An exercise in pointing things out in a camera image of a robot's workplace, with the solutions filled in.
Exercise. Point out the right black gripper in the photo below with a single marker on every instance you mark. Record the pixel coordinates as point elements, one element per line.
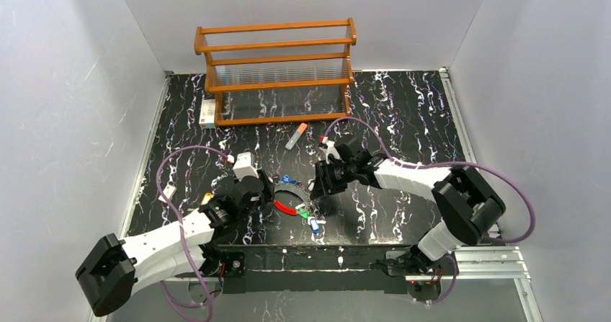
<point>320,180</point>

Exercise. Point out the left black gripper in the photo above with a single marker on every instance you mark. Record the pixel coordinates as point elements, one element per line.
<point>267,186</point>

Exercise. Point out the red white keyring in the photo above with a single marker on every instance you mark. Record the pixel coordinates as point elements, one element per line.
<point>289,196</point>

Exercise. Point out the green key tag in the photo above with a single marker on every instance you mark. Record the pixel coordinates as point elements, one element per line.
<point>303,212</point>

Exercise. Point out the blue key tag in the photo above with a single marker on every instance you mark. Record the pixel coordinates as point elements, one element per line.
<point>314,225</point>

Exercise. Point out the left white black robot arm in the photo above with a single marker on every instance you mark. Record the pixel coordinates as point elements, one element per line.
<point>116,268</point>

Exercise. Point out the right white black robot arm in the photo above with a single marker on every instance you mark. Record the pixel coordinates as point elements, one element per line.
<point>467,203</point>

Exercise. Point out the orange grey marker pen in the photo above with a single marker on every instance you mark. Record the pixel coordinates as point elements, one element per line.
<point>296,136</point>

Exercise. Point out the white small tag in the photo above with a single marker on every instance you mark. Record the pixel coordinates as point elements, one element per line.
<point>169,191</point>

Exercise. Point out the small white red box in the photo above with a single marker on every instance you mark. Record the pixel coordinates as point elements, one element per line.
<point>207,114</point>

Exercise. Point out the wooden three-tier shelf rack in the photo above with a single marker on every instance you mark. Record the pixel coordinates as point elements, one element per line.
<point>283,72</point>

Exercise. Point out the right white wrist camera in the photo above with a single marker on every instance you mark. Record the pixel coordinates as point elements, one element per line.
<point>330,152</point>

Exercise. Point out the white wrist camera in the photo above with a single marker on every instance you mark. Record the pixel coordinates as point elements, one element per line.
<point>330,152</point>
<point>244,166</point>

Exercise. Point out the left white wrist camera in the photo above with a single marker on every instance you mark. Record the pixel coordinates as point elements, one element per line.
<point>244,166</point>

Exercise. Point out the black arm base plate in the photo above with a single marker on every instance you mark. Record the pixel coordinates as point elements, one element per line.
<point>266,268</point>

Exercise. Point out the aluminium front frame rail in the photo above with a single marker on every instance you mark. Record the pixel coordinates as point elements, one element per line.
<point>480,262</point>

